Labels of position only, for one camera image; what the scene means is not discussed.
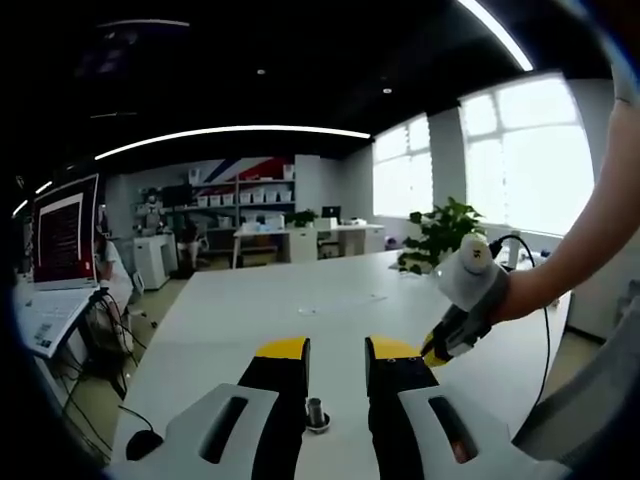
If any long linear ceiling light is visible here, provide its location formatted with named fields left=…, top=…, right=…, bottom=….
left=457, top=0, right=535, bottom=71
left=94, top=125, right=371, bottom=162

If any row of white storage bins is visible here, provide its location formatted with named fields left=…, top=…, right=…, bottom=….
left=197, top=189, right=295, bottom=207

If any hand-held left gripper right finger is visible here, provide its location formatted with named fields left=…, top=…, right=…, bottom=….
left=363, top=335, right=574, bottom=480

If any black mouse cable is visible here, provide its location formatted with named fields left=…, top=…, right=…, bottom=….
left=117, top=403, right=157, bottom=434

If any grey mesh office chair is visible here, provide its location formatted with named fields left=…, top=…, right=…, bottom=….
left=513, top=299, right=640, bottom=466

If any person's grey shirt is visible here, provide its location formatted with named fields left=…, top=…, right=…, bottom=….
left=612, top=44, right=640, bottom=105

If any large potted green plant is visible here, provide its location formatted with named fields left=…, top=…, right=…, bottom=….
left=399, top=196, right=486, bottom=276

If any black computer mouse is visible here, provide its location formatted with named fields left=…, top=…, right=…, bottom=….
left=124, top=429, right=165, bottom=462

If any white workbench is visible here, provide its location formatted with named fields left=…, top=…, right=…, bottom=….
left=232, top=223, right=386, bottom=270

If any small potted plant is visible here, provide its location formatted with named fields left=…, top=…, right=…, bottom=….
left=284, top=209, right=319, bottom=229

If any white laptop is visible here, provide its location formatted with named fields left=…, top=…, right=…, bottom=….
left=14, top=173, right=102, bottom=360

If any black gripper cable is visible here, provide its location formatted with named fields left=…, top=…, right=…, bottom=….
left=487, top=233, right=552, bottom=417

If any white rolling cabinet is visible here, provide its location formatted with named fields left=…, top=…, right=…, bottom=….
left=133, top=234, right=176, bottom=291

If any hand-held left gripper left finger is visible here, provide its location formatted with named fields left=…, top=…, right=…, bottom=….
left=107, top=336, right=311, bottom=480

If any metal shelf rack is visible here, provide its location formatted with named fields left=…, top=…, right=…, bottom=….
left=192, top=164, right=296, bottom=231

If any thick threaded steel stud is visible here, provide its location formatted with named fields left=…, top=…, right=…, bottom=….
left=304, top=397, right=334, bottom=434

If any narrow bright window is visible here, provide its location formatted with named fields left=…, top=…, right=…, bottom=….
left=373, top=114, right=434, bottom=219

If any wide bright window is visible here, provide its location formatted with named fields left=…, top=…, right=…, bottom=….
left=459, top=74, right=596, bottom=236

